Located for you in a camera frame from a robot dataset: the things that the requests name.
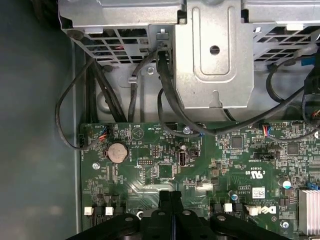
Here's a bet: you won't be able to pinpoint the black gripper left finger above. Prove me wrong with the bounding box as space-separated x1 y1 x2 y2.
66 190 174 240

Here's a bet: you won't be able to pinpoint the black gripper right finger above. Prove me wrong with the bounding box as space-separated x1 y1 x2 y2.
170 190 286 240

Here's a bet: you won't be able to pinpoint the RAM slot black clips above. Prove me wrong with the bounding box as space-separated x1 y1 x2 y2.
114 206 125 220
234 202 245 221
212 202 224 216
93 205 105 226

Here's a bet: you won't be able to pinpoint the green motherboard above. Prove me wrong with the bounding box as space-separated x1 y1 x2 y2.
79 121 320 240

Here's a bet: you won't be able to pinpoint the round silver coin battery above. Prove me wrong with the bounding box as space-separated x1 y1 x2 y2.
106 141 129 163

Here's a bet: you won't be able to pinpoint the silver finned heatsink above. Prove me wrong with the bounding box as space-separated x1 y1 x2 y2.
298 188 320 236

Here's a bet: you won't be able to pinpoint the silver metal drive cage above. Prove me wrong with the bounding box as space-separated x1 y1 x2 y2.
57 0 320 110

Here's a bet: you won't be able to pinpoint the black cable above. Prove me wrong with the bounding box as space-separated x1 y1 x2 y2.
93 62 127 123
156 47 307 135
300 69 320 128
126 53 160 123
265 42 320 105
84 58 98 123

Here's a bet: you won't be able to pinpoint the thin black wire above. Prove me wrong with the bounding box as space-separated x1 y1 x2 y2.
54 59 107 151

